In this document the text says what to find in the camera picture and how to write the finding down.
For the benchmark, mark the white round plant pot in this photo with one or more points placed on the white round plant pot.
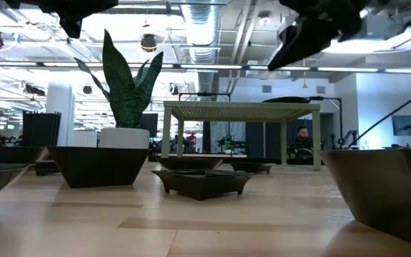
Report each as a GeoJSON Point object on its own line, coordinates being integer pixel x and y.
{"type": "Point", "coordinates": [124, 138]}

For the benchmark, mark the person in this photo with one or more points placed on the person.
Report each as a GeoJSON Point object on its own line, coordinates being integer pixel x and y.
{"type": "Point", "coordinates": [302, 137]}
{"type": "Point", "coordinates": [191, 138]}

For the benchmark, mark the yellow hanging pendant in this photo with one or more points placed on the yellow hanging pendant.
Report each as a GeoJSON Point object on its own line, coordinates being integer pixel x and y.
{"type": "Point", "coordinates": [304, 85]}

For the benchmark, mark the wall-mounted monitor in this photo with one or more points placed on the wall-mounted monitor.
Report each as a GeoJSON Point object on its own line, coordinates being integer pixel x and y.
{"type": "Point", "coordinates": [407, 119]}

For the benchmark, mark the black monitor screen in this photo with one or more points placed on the black monitor screen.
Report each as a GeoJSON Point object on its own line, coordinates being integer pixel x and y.
{"type": "Point", "coordinates": [152, 125]}

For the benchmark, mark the green perforated metal riser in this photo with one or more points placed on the green perforated metal riser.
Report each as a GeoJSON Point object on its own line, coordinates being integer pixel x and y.
{"type": "Point", "coordinates": [241, 111]}

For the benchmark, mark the black square mini plate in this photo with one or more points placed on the black square mini plate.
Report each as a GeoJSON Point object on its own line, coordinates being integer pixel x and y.
{"type": "Point", "coordinates": [252, 167]}
{"type": "Point", "coordinates": [376, 189]}
{"type": "Point", "coordinates": [202, 187]}

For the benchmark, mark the black background rig frame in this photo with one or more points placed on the black background rig frame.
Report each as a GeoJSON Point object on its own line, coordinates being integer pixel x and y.
{"type": "Point", "coordinates": [316, 98]}

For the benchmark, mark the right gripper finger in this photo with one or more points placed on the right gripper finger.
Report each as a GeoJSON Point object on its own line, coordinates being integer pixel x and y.
{"type": "Point", "coordinates": [309, 39]}
{"type": "Point", "coordinates": [288, 34]}

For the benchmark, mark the silver ceiling air duct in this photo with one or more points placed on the silver ceiling air duct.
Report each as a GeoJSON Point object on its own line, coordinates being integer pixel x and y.
{"type": "Point", "coordinates": [200, 35]}

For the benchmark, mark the grey wall vent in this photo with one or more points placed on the grey wall vent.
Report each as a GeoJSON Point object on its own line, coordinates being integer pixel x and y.
{"type": "Point", "coordinates": [267, 89]}
{"type": "Point", "coordinates": [320, 89]}

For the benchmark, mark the black deep square bowl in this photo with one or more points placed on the black deep square bowl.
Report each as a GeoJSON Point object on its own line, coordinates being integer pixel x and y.
{"type": "Point", "coordinates": [98, 167]}

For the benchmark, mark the black aluminium rig frame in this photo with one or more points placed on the black aluminium rig frame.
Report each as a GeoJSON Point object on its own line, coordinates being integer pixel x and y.
{"type": "Point", "coordinates": [298, 161]}

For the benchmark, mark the background black robot arm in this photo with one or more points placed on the background black robot arm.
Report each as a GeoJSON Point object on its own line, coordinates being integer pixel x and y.
{"type": "Point", "coordinates": [348, 137]}

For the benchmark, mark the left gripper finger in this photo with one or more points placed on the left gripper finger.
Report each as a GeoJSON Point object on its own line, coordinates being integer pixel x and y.
{"type": "Point", "coordinates": [71, 25]}

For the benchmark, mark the green snake plant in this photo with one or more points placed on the green snake plant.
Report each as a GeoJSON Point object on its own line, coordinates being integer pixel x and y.
{"type": "Point", "coordinates": [127, 103]}

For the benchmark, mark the small green potted plant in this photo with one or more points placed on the small green potted plant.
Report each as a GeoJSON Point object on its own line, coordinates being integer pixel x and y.
{"type": "Point", "coordinates": [228, 145]}

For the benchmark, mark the white building column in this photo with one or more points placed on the white building column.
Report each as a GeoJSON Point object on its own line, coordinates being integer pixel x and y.
{"type": "Point", "coordinates": [60, 114]}

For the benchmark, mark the black ribbed cabinet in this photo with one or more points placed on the black ribbed cabinet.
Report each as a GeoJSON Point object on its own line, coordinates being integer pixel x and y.
{"type": "Point", "coordinates": [41, 130]}

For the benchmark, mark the ceiling light strip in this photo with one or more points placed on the ceiling light strip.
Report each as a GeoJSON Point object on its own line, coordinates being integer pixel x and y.
{"type": "Point", "coordinates": [212, 66]}
{"type": "Point", "coordinates": [348, 69]}

